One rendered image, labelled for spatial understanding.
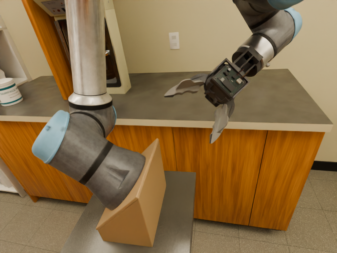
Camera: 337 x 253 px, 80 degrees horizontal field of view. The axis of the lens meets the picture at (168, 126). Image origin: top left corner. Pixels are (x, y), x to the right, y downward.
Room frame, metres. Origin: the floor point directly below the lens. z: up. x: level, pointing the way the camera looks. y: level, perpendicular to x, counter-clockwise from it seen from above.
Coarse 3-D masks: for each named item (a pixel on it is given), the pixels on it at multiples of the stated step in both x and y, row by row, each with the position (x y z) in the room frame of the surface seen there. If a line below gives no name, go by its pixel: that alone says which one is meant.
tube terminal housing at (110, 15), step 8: (104, 0) 1.24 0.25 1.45; (112, 8) 1.30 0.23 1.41; (56, 16) 1.30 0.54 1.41; (64, 16) 1.29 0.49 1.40; (104, 16) 1.22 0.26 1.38; (112, 16) 1.28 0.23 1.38; (112, 24) 1.26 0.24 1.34; (112, 32) 1.24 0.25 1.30; (112, 40) 1.22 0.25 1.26; (120, 40) 1.32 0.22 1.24; (120, 48) 1.29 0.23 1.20; (120, 56) 1.27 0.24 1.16; (120, 64) 1.25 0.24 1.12; (120, 72) 1.23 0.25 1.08; (120, 80) 1.22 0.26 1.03; (128, 80) 1.31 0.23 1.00; (112, 88) 1.24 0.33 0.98; (120, 88) 1.23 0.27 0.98; (128, 88) 1.28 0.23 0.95
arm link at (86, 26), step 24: (72, 0) 0.53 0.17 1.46; (96, 0) 0.54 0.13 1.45; (72, 24) 0.52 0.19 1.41; (96, 24) 0.53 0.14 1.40; (72, 48) 0.52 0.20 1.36; (96, 48) 0.52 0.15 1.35; (72, 72) 0.52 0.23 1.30; (96, 72) 0.51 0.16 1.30; (72, 96) 0.51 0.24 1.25; (96, 96) 0.50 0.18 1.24
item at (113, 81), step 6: (60, 24) 1.29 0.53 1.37; (66, 24) 1.28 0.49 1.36; (66, 30) 1.28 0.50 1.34; (66, 36) 1.29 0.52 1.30; (108, 36) 1.21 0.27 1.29; (66, 42) 1.29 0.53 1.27; (108, 42) 1.21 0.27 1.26; (108, 48) 1.22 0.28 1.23; (108, 54) 1.22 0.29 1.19; (108, 60) 1.22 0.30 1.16; (114, 60) 1.21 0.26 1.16; (108, 66) 1.22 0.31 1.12; (114, 66) 1.21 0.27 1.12; (108, 72) 1.23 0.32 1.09; (114, 72) 1.22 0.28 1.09; (108, 78) 1.23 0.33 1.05; (114, 78) 1.22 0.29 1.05; (108, 84) 1.23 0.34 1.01; (114, 84) 1.22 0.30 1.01; (120, 84) 1.21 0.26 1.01
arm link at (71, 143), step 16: (64, 112) 0.41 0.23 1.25; (80, 112) 0.46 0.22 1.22; (48, 128) 0.37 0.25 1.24; (64, 128) 0.37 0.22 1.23; (80, 128) 0.39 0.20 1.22; (96, 128) 0.43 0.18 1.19; (48, 144) 0.34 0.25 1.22; (64, 144) 0.34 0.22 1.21; (80, 144) 0.35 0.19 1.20; (96, 144) 0.37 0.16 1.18; (48, 160) 0.33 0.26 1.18; (64, 160) 0.33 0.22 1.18; (80, 160) 0.33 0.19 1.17; (80, 176) 0.32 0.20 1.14
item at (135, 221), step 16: (160, 160) 0.42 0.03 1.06; (144, 176) 0.31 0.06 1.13; (160, 176) 0.40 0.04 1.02; (144, 192) 0.28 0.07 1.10; (160, 192) 0.38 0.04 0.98; (128, 208) 0.26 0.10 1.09; (144, 208) 0.27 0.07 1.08; (160, 208) 0.35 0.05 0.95; (112, 224) 0.27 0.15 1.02; (128, 224) 0.26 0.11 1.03; (144, 224) 0.25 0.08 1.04; (112, 240) 0.28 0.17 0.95; (128, 240) 0.27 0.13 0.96; (144, 240) 0.26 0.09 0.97
